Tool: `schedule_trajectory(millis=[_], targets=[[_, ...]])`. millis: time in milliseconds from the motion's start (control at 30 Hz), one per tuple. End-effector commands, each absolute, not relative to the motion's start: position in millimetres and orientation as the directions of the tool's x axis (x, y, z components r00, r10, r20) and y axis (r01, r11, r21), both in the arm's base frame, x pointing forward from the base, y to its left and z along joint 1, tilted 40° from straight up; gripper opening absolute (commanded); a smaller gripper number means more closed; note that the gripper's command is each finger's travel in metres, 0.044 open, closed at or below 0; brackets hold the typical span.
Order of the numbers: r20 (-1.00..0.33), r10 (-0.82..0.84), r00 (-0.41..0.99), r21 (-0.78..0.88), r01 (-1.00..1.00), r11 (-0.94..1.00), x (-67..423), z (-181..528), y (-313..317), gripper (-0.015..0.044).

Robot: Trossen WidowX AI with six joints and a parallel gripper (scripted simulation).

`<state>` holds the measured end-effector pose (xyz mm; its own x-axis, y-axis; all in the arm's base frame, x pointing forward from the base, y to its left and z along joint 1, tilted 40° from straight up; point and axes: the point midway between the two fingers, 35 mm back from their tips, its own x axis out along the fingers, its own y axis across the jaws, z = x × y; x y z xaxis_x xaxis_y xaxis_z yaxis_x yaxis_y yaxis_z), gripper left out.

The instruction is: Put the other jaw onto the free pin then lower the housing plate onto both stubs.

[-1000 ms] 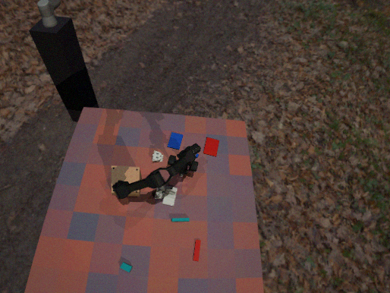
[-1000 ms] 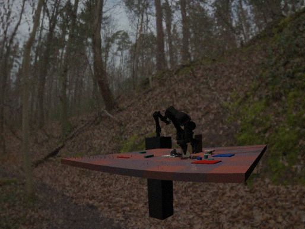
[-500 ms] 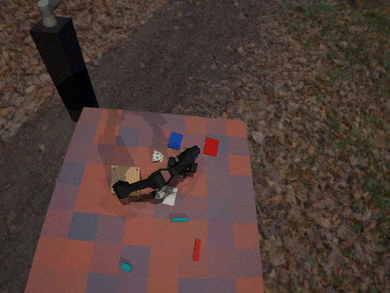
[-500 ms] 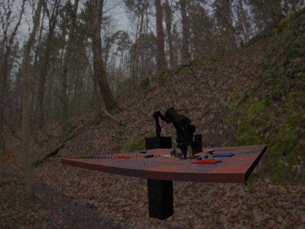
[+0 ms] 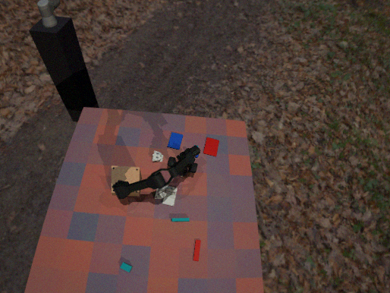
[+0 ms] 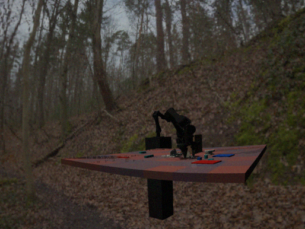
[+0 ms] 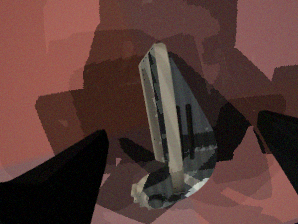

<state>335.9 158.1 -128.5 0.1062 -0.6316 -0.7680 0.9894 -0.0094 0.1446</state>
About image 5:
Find red flat rectangular plate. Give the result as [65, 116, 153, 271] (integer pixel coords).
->
[203, 137, 219, 157]

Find red flat bar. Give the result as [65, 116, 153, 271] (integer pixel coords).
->
[193, 240, 201, 261]

